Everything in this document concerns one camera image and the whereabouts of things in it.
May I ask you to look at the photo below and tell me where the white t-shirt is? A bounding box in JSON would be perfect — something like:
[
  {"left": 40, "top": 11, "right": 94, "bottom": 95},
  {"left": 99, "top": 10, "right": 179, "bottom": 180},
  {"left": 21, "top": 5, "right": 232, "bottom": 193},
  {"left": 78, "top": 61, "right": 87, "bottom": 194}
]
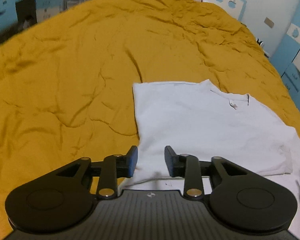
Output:
[{"left": 121, "top": 80, "right": 300, "bottom": 238}]

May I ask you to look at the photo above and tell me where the mustard yellow bed cover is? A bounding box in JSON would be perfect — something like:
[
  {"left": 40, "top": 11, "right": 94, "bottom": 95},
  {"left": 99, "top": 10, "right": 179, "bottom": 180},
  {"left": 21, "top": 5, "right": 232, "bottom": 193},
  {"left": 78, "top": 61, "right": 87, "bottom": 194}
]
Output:
[{"left": 0, "top": 0, "right": 300, "bottom": 239}]

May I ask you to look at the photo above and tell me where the blue white wardrobe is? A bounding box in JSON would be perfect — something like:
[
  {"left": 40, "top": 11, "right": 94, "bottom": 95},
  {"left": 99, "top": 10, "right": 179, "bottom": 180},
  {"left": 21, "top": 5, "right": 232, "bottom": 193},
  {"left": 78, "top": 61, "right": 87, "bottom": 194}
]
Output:
[{"left": 270, "top": 0, "right": 300, "bottom": 111}]

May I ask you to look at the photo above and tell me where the desk with blue drawers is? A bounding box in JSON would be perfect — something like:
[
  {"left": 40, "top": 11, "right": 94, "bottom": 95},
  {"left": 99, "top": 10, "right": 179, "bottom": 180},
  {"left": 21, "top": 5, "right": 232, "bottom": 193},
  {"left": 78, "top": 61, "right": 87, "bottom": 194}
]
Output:
[{"left": 15, "top": 0, "right": 64, "bottom": 25}]

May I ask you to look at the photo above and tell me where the beige wall switch plate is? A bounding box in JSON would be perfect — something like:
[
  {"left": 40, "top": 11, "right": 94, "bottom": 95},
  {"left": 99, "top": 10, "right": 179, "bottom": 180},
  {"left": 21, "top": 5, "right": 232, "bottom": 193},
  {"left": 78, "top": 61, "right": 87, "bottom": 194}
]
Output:
[{"left": 264, "top": 17, "right": 274, "bottom": 28}]

